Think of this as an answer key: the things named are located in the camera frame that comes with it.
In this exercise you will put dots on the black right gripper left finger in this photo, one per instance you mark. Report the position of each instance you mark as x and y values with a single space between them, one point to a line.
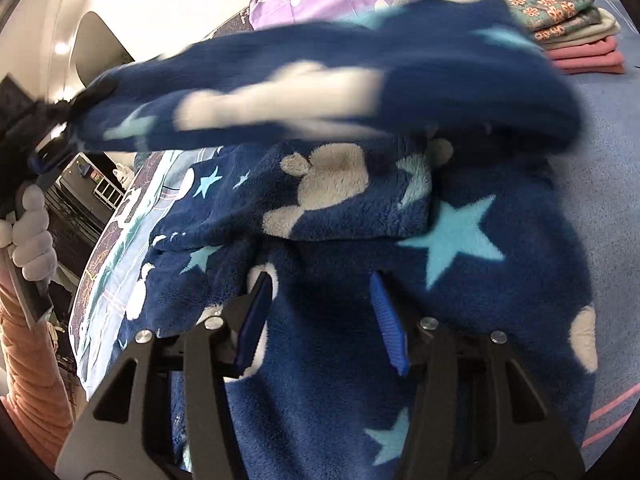
125 431

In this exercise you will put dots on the folded beige garment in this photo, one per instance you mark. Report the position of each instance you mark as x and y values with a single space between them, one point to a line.
587 33

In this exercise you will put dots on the dark patterned pillow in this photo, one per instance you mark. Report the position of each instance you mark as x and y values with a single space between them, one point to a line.
237 24

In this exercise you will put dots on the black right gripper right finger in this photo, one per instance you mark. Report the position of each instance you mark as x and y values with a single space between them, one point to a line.
477 413

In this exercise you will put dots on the navy fleece star garment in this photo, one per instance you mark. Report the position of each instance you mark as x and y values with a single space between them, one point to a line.
350 209

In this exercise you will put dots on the left forearm pink sleeve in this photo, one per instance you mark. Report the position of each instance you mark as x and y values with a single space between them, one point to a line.
37 400

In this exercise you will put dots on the folded floral green garment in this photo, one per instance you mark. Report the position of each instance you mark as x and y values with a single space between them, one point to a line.
548 20

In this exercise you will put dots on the folded pink garment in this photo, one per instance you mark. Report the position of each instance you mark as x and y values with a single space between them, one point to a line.
601 56

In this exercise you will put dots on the left hand white glove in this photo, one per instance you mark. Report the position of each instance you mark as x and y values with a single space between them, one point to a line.
29 241

